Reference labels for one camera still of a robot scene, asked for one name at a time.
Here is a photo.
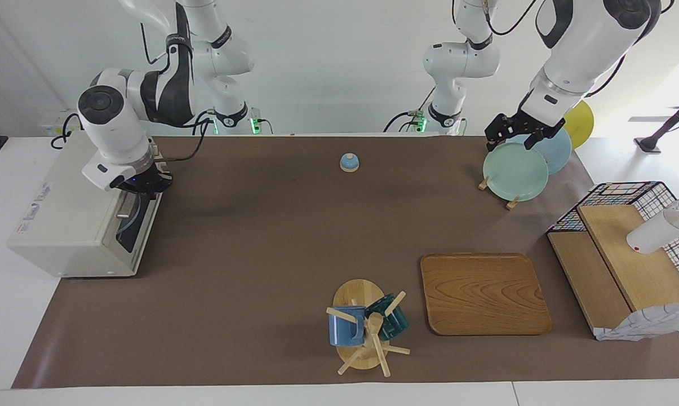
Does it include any cream toaster oven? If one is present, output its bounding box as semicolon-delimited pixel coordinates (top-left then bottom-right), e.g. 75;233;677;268
7;135;170;278

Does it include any blue mug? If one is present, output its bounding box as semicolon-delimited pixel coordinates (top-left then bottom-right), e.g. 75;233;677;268
328;306;367;347

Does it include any white power strip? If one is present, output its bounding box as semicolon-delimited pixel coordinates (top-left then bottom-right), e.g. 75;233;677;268
38;109;83;136

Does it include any pale blue racked plate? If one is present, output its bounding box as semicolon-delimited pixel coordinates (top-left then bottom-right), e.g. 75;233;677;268
514;129;573;175

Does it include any white plastic cup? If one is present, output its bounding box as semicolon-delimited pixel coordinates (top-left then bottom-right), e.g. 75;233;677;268
626;209;679;255

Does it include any white patterned cloth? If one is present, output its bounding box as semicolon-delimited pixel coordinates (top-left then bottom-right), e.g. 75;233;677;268
594;303;679;342

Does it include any wooden wire shelf rack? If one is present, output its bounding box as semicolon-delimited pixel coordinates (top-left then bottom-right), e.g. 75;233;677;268
547;204;679;339

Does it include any brown table mat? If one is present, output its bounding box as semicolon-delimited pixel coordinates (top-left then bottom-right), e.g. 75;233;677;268
11;135;679;390

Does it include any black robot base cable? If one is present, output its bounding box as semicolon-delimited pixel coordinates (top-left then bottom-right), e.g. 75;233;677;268
193;109;216;136
384;111;424;133

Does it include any wooden serving tray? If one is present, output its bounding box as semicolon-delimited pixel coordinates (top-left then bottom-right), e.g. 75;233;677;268
420;253;553;337

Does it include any yellow plate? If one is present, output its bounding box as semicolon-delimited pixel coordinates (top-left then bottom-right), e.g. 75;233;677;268
563;100;595;149

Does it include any black stand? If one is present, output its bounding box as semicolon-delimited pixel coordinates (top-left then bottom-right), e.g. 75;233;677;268
634;90;679;154

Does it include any light blue plate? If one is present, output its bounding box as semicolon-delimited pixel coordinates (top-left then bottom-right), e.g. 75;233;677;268
117;197;143;237

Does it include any teal mug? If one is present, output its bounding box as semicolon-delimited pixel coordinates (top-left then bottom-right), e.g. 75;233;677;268
365;293;410;341

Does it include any mint green plate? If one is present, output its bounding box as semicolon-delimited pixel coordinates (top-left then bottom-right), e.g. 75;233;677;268
482;142;549;202

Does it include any black power cable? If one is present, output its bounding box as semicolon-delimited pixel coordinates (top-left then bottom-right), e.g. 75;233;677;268
51;113;86;150

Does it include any wooden mug tree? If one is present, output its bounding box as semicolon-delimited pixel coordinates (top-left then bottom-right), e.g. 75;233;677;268
326;279;411;377

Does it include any wooden plate rack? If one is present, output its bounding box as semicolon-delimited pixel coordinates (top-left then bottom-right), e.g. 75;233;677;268
478;176;520;211

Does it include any black wire basket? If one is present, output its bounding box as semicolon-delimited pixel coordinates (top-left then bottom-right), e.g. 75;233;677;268
547;181;679;299

